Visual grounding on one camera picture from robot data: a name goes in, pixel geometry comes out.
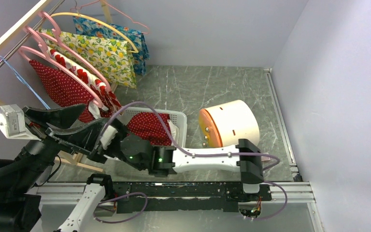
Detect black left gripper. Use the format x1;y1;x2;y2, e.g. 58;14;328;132
10;101;107;190

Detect red polka dot skirt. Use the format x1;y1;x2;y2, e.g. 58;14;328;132
29;59;112;123
127;112;179;146

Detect blue wire hanger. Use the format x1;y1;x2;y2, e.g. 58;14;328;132
0;56;51;109

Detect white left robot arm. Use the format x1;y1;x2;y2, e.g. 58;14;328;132
0;104;107;232

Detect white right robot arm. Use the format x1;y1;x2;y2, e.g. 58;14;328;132
92;119;264;200

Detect red polka dot hanging skirt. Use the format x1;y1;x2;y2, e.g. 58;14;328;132
29;59;112;123

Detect white red flower skirt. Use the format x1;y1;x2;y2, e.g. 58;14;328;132
48;47;121;111

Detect yellow lemon print skirt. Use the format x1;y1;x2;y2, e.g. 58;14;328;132
38;29;138;89

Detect pink plastic hanger front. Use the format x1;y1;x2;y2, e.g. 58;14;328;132
18;44;105;108

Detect pink plastic hanger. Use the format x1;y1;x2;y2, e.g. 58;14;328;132
18;44;105;108
23;26;113;93
38;11;65;42

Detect yellow wooden hanger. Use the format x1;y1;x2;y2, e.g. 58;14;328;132
50;12;139;53

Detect pink plastic hanger middle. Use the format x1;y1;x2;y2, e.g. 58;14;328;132
23;26;113;93

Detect blue floral skirt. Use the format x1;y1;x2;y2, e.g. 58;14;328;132
73;17;150;75

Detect pink plastic hanger back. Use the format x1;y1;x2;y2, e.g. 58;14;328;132
38;11;65;42

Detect wooden clothes rack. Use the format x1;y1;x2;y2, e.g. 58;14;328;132
0;0;105;174

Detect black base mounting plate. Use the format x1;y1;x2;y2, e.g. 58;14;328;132
86;174;273;215

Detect white plastic basket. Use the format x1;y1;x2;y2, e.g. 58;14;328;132
117;106;187;147

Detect white cylindrical bin orange lid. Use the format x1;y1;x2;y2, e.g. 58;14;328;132
199;100;260;147

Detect small red white card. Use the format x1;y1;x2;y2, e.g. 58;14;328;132
261;153;272;162

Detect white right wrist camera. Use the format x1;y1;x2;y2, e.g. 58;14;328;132
100;125;118;150

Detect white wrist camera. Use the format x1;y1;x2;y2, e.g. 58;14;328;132
0;104;40;141
100;125;118;150

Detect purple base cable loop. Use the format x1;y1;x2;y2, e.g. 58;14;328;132
92;191;148;224

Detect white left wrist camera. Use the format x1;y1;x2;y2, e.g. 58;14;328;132
0;104;40;141

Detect pink wire hanger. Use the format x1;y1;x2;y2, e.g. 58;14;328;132
70;0;150;35

